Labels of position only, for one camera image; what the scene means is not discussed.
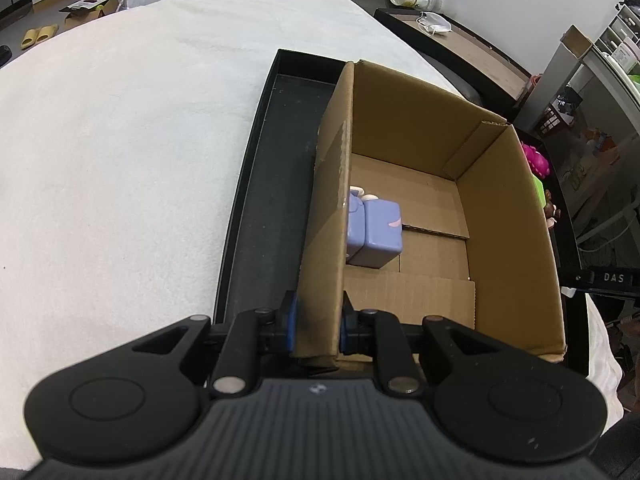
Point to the grey glass desk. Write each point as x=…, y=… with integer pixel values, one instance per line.
x=565, y=80

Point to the open cardboard box with papers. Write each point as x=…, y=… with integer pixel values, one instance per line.
x=87, y=10

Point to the brown-haired toy figure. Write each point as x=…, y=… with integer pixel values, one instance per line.
x=551, y=210

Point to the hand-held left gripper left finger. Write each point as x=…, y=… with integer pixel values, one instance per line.
x=289, y=324

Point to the green plastic cup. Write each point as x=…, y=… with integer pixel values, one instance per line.
x=539, y=191

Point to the yellow slipper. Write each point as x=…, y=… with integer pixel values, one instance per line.
x=47, y=31
x=29, y=39

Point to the purple cube toy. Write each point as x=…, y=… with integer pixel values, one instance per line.
x=377, y=232

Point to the black slipper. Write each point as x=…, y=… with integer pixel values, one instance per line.
x=4, y=54

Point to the dark side table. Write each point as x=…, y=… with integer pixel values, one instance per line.
x=465, y=55

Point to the pink toy figure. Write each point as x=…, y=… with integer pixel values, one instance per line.
x=536, y=159

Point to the white face mask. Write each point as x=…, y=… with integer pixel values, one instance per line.
x=434, y=24

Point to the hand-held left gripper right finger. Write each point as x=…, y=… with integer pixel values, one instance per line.
x=344, y=334

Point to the brown cardboard box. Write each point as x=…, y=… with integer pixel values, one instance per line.
x=400, y=125

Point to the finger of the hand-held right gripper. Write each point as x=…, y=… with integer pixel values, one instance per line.
x=575, y=280

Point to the black tray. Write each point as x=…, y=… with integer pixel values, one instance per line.
x=280, y=160

